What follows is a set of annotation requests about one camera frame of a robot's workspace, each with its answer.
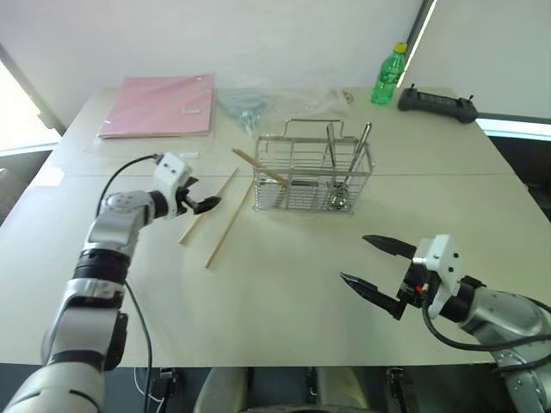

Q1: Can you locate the black table clamp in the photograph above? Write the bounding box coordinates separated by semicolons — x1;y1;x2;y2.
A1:
157;367;180;408
385;367;409;413

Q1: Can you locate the empty clear plastic bag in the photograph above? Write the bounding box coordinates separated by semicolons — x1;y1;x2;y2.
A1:
273;85;357;116

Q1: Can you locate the wooden chopstick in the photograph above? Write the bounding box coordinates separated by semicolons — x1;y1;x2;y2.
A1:
204;179;256;270
178;166;240;248
231;148;289;188

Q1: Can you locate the black handheld controller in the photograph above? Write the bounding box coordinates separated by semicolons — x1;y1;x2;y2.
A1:
396;83;480;126

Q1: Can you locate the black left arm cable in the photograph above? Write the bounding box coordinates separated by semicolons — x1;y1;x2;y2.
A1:
97;153;154;413

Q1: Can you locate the pink document folder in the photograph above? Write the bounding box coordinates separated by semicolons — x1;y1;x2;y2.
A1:
96;73;217;141

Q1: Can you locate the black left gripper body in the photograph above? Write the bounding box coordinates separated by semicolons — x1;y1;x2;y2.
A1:
176;176;200;216

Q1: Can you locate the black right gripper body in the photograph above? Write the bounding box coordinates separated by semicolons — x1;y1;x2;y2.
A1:
395;256;441;311

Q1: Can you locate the pale rounded robot leg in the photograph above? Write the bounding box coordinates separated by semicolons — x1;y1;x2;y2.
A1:
192;367;256;413
315;367;372;413

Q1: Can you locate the dark window frame post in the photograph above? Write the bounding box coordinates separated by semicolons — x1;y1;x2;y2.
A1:
403;0;439;89

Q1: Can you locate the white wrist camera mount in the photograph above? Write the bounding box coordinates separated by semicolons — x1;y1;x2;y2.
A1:
412;234;464;320
152;151;193;219

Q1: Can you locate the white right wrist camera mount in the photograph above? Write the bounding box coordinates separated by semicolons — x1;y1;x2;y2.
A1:
412;234;464;320

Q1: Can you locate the thin white cable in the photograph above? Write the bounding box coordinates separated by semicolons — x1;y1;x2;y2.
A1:
132;367;166;412

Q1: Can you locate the metal spoon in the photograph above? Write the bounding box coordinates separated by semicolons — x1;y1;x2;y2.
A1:
328;121;374;213

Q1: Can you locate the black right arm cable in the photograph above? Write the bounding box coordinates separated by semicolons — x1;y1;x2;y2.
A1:
420;299;551;350

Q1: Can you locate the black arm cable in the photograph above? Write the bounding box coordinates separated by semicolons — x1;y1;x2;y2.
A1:
97;153;154;413
420;299;551;350

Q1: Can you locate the flat-handled metal utensil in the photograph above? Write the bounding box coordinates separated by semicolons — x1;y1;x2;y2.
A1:
325;122;341;190

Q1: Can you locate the metal wire basket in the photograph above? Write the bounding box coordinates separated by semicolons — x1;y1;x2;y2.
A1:
251;118;376;215

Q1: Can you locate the green plastic bottle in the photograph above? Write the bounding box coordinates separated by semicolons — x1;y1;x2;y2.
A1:
370;41;409;106

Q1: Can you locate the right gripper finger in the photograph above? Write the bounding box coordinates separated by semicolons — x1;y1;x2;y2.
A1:
362;234;418;261
339;271;408;322

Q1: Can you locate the clear bag of screws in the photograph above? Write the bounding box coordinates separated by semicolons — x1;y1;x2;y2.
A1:
214;87;271;138

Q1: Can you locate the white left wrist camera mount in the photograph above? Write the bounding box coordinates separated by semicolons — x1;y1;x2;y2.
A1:
152;151;193;219

